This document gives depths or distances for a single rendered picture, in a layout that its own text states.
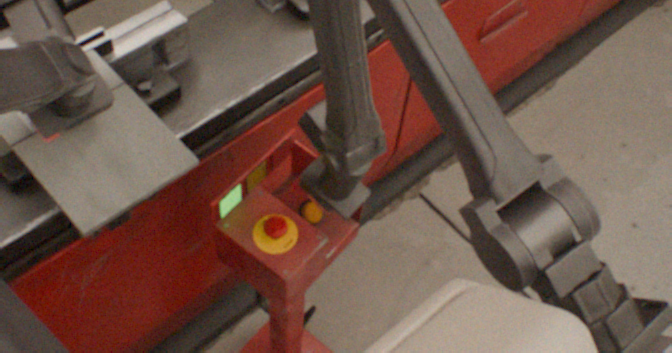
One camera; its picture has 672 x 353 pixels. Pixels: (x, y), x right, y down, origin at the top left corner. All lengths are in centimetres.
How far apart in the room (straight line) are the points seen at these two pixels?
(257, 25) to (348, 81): 49
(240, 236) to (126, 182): 27
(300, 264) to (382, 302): 87
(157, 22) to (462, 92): 69
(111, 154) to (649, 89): 197
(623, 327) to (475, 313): 21
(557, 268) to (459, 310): 16
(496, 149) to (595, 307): 17
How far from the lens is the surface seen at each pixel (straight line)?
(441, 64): 77
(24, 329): 56
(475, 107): 77
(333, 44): 94
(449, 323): 65
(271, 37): 143
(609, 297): 82
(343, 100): 101
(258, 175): 133
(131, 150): 114
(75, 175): 113
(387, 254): 219
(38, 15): 99
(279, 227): 128
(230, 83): 137
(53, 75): 86
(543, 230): 79
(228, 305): 206
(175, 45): 136
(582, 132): 257
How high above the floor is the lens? 192
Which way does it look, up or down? 55 degrees down
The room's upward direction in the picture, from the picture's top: 6 degrees clockwise
